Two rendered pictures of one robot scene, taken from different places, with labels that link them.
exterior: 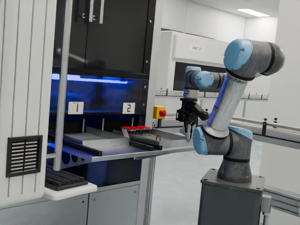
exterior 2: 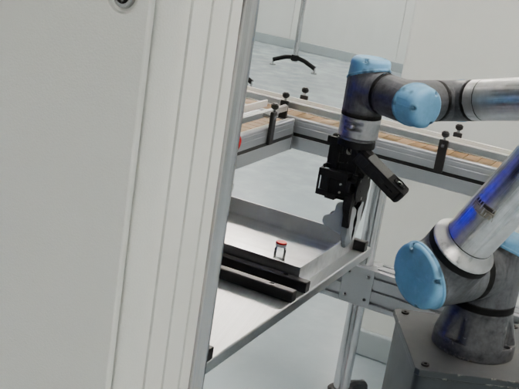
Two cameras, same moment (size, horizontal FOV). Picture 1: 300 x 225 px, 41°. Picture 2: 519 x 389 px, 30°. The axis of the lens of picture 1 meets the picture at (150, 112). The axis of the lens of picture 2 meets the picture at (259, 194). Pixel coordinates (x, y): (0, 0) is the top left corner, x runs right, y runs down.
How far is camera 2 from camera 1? 0.75 m
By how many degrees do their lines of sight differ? 23
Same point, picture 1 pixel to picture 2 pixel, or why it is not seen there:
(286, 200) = not seen: hidden behind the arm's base
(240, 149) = (507, 288)
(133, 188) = not seen: hidden behind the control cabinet
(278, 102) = (432, 64)
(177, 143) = (326, 259)
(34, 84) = (183, 286)
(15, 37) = (167, 175)
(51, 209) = not seen: outside the picture
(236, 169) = (493, 334)
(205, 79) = (424, 109)
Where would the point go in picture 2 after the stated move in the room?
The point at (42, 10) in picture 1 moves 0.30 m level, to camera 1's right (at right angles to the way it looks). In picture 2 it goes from (218, 63) to (506, 89)
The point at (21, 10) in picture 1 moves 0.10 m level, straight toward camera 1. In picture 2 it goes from (185, 85) to (257, 116)
